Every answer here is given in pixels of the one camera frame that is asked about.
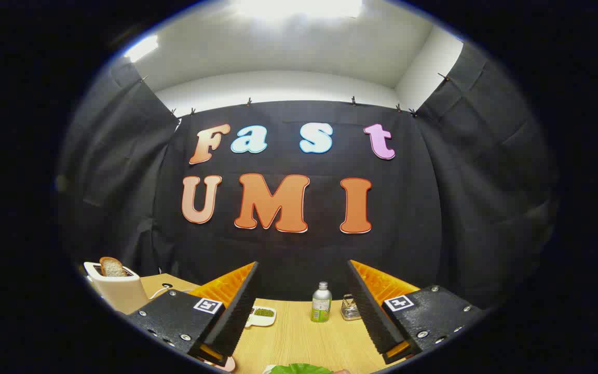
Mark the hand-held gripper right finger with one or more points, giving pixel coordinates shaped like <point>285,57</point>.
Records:
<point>369,311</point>

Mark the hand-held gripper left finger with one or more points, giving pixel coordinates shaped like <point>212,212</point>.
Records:
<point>236,311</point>

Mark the toasted bread slice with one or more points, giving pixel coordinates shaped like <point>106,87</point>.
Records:
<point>112,267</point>

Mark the green beans portion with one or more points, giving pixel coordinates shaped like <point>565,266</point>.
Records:
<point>263,312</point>

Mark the white divided dish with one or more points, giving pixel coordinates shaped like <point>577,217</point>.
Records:
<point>265,320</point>

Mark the green label metal bottle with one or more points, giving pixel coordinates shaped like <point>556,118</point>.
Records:
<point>321,306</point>

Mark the pink plate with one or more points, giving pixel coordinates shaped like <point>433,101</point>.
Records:
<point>228,364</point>

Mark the black backdrop cloth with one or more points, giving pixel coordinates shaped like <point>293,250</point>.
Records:
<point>288,254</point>

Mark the green lettuce leaf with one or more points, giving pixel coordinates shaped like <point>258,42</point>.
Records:
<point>299,370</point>

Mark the white toaster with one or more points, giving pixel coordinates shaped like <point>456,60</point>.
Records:
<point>120,293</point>

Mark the ceiling light panel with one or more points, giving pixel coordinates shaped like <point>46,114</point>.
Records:
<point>140,48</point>

